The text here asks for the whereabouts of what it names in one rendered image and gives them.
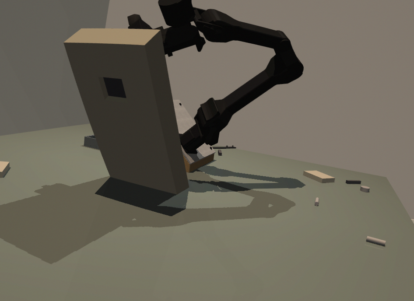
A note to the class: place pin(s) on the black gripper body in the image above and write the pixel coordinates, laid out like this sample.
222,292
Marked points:
167,44

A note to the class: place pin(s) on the grey panel with square hole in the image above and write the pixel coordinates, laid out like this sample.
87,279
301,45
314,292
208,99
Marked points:
123,81

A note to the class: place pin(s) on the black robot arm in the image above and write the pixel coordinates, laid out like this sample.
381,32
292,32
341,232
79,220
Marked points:
214,115

